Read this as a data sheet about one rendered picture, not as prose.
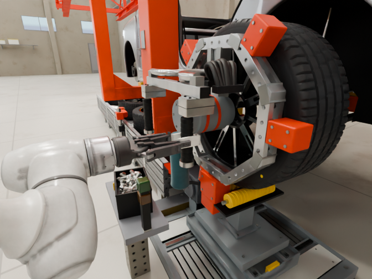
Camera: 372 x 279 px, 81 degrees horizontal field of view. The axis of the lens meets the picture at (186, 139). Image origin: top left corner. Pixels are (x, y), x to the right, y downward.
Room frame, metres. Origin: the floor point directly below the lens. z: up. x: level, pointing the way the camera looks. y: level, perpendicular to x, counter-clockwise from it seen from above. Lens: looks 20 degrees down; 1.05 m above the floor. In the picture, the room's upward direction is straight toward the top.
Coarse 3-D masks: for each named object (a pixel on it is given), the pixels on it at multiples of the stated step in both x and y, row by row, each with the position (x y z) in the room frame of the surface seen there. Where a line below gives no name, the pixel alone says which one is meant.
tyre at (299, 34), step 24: (240, 24) 0.84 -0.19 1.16; (288, 24) 0.81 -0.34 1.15; (288, 48) 0.67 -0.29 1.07; (312, 48) 0.70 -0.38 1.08; (288, 72) 0.65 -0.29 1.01; (312, 72) 0.65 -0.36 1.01; (336, 72) 0.69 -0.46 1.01; (288, 96) 0.64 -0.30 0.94; (312, 96) 0.60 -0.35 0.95; (336, 96) 0.66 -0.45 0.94; (312, 120) 0.59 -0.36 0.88; (336, 120) 0.65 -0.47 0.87; (312, 144) 0.61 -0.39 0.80; (336, 144) 0.69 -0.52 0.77; (264, 168) 0.68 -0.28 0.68; (288, 168) 0.61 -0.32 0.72; (312, 168) 0.72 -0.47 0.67
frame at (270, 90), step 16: (224, 48) 0.79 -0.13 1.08; (240, 48) 0.72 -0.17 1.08; (192, 64) 0.97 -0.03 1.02; (256, 64) 0.66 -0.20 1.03; (256, 80) 0.64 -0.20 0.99; (272, 80) 0.64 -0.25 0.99; (272, 96) 0.59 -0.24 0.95; (272, 112) 0.60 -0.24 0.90; (256, 128) 0.62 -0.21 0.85; (256, 144) 0.62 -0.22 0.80; (208, 160) 0.91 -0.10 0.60; (256, 160) 0.61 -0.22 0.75; (272, 160) 0.61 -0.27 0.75; (224, 176) 0.74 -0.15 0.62; (240, 176) 0.66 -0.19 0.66
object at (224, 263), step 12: (192, 216) 1.07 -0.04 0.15; (192, 228) 1.00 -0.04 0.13; (204, 228) 0.97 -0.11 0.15; (204, 240) 0.88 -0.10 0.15; (216, 252) 0.79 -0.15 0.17; (276, 252) 0.79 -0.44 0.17; (288, 252) 0.81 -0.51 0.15; (300, 252) 0.79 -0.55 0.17; (216, 264) 0.78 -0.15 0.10; (228, 264) 0.75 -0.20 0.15; (264, 264) 0.75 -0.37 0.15; (276, 264) 0.72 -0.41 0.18; (288, 264) 0.75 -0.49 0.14; (228, 276) 0.70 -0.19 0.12; (240, 276) 0.68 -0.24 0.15; (252, 276) 0.67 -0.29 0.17; (264, 276) 0.68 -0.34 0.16; (276, 276) 0.72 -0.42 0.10
